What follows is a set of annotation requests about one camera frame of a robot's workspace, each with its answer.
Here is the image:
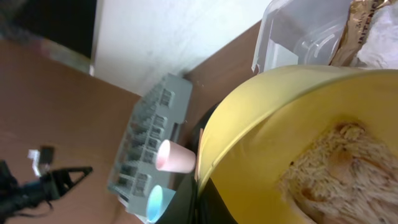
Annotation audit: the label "grey dishwasher rack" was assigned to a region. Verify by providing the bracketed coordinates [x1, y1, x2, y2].
[108, 75, 193, 223]

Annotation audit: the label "pink cup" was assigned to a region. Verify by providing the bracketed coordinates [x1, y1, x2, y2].
[155, 140, 197, 174]

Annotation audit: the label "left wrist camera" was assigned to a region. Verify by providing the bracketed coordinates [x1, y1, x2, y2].
[27, 146, 55, 177]

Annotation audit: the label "clear plastic bin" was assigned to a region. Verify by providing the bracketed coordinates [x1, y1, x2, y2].
[251, 0, 351, 73]

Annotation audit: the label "yellow bowl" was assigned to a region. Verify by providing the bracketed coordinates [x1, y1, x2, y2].
[198, 65, 397, 223]

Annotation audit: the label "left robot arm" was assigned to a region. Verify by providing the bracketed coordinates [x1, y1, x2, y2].
[1, 160, 93, 223]

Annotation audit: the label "round black tray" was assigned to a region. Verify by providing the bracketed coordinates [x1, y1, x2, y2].
[154, 102, 240, 224]

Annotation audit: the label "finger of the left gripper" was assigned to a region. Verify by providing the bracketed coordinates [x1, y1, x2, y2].
[51, 166, 93, 197]

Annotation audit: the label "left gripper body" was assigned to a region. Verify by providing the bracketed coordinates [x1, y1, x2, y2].
[20, 172, 60, 205]

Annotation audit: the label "white napkin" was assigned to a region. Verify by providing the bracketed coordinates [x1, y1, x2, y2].
[352, 2, 397, 70]

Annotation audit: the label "right wooden chopstick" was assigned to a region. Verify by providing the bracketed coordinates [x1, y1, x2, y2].
[195, 128, 204, 182]

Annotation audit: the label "blue cup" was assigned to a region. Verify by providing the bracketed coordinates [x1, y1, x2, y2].
[146, 185, 176, 223]

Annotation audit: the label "gold coffee sachet wrapper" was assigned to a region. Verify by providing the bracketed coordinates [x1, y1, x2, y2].
[330, 0, 396, 67]

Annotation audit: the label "rice and peanut shell scraps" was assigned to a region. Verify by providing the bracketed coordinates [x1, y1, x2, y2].
[279, 122, 397, 223]

